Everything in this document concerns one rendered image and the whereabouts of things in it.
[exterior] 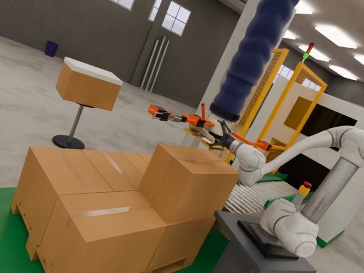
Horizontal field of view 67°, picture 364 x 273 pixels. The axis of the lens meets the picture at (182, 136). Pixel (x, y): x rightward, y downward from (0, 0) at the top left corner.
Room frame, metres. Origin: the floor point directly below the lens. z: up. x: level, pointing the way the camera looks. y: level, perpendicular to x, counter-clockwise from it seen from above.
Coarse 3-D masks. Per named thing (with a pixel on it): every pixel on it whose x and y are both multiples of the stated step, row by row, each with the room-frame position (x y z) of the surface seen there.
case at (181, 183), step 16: (160, 144) 1.90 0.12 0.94; (160, 160) 1.84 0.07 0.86; (176, 160) 1.75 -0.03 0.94; (192, 160) 1.87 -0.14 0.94; (208, 160) 2.04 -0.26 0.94; (144, 176) 1.89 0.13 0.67; (160, 176) 1.79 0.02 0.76; (176, 176) 1.71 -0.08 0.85; (192, 176) 1.64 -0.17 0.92; (208, 176) 1.77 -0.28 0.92; (224, 176) 1.92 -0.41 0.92; (144, 192) 1.85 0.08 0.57; (160, 192) 1.75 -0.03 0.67; (176, 192) 1.67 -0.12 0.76; (192, 192) 1.71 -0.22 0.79; (208, 192) 1.85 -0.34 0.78; (224, 192) 2.01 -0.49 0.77; (160, 208) 1.71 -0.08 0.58; (176, 208) 1.64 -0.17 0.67; (192, 208) 1.78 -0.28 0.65; (208, 208) 1.93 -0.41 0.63
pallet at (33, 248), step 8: (16, 200) 1.75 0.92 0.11; (16, 208) 1.74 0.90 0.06; (24, 216) 1.63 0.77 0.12; (32, 232) 1.50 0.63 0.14; (32, 240) 1.48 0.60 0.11; (32, 248) 1.46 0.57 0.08; (32, 256) 1.44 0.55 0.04; (40, 256) 1.38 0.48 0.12; (192, 256) 2.03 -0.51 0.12; (168, 264) 1.93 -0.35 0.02; (176, 264) 1.97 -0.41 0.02; (184, 264) 1.99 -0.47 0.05; (48, 272) 1.29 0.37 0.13; (144, 272) 1.61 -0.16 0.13; (152, 272) 1.77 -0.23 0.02; (160, 272) 1.81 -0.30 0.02; (168, 272) 1.85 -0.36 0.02
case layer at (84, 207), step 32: (32, 160) 1.72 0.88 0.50; (64, 160) 1.82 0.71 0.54; (96, 160) 2.04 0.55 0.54; (128, 160) 2.32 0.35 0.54; (32, 192) 1.62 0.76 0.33; (64, 192) 1.47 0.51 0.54; (96, 192) 1.62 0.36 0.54; (128, 192) 1.79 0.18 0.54; (32, 224) 1.53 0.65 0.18; (64, 224) 1.31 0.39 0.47; (96, 224) 1.32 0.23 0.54; (128, 224) 1.45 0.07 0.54; (160, 224) 1.59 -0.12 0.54; (192, 224) 1.84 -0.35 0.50; (64, 256) 1.24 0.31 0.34; (96, 256) 1.25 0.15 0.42; (128, 256) 1.44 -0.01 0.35; (160, 256) 1.69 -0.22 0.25
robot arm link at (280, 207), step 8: (280, 200) 1.61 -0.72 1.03; (272, 208) 1.59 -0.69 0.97; (280, 208) 1.56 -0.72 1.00; (288, 208) 1.56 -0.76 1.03; (264, 216) 1.61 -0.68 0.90; (272, 216) 1.55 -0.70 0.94; (280, 216) 1.52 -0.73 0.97; (264, 224) 1.58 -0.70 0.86; (272, 224) 1.52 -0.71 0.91; (272, 232) 1.53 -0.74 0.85
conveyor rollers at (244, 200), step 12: (264, 180) 3.69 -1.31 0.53; (276, 180) 3.95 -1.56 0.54; (240, 192) 2.80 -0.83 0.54; (252, 192) 3.00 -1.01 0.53; (264, 192) 3.19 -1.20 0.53; (276, 192) 3.38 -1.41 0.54; (288, 192) 3.63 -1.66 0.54; (228, 204) 2.36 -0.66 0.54; (240, 204) 2.49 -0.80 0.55; (252, 204) 2.61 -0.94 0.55
